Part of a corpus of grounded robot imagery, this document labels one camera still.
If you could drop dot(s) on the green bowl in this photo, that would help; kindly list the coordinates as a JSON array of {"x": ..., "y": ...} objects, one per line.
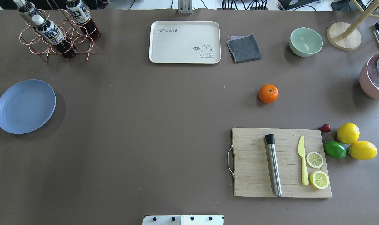
[{"x": 305, "y": 42}]

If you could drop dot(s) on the cream rabbit tray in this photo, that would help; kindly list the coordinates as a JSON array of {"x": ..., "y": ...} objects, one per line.
[{"x": 190, "y": 42}]

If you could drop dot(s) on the green lime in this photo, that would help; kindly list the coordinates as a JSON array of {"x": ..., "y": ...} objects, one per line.
[{"x": 335, "y": 149}]

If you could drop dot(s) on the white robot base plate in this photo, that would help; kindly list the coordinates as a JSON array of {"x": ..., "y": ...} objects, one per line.
[{"x": 183, "y": 220}]

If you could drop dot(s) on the yellow plastic knife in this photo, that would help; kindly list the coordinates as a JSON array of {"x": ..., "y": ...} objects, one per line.
[{"x": 301, "y": 153}]

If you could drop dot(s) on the copper wire bottle rack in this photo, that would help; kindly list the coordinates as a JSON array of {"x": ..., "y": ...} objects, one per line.
[{"x": 73, "y": 34}]

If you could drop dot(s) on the orange fruit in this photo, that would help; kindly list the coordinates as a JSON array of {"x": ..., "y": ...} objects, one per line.
[{"x": 268, "y": 93}]

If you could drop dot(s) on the lower whole lemon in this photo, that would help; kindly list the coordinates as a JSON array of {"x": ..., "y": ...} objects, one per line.
[{"x": 362, "y": 150}]

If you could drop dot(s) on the steel muddler black tip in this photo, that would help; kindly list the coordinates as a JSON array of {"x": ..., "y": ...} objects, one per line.
[{"x": 270, "y": 140}]

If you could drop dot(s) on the blue round plate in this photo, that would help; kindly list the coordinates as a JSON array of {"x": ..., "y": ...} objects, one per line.
[{"x": 26, "y": 106}]

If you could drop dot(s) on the strawberry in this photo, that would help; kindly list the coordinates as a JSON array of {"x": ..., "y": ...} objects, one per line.
[{"x": 325, "y": 128}]

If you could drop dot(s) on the bamboo cutting board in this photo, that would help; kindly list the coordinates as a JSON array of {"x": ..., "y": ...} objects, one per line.
[{"x": 252, "y": 174}]

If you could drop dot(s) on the wooden stand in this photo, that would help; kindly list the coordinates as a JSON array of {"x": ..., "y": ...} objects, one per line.
[{"x": 345, "y": 36}]

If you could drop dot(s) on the upper whole lemon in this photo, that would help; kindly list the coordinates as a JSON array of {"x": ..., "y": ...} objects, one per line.
[{"x": 348, "y": 133}]

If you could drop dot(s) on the upper lemon slice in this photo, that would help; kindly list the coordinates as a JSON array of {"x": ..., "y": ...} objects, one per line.
[{"x": 314, "y": 159}]

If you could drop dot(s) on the left tea bottle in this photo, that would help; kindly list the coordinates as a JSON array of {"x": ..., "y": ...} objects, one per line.
[{"x": 27, "y": 10}]

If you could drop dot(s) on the right tea bottle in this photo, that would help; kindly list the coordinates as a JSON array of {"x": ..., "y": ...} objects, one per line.
[{"x": 81, "y": 15}]

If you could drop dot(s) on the tea bottle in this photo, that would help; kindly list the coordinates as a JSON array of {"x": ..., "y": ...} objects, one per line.
[
  {"x": 27, "y": 10},
  {"x": 81, "y": 15},
  {"x": 54, "y": 36}
]

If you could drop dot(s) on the lemon slice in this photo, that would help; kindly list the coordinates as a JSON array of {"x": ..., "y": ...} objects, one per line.
[
  {"x": 319, "y": 180},
  {"x": 314, "y": 159}
]

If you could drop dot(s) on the pink mixing bowl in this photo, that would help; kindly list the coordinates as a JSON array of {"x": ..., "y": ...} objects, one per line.
[{"x": 369, "y": 78}]

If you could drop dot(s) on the lower lemon slice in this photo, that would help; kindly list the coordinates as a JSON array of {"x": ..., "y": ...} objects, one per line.
[{"x": 319, "y": 180}]

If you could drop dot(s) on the whole lemon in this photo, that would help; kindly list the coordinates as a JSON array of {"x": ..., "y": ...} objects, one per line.
[
  {"x": 348, "y": 133},
  {"x": 362, "y": 150}
]

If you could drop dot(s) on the aluminium frame post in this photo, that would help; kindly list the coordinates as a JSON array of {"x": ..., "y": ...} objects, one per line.
[{"x": 185, "y": 7}]

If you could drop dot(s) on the middle tea bottle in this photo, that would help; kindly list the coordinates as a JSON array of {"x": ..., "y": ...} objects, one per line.
[{"x": 54, "y": 36}]

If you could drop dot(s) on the grey folded cloth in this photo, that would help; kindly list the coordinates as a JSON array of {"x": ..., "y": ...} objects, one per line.
[{"x": 244, "y": 48}]

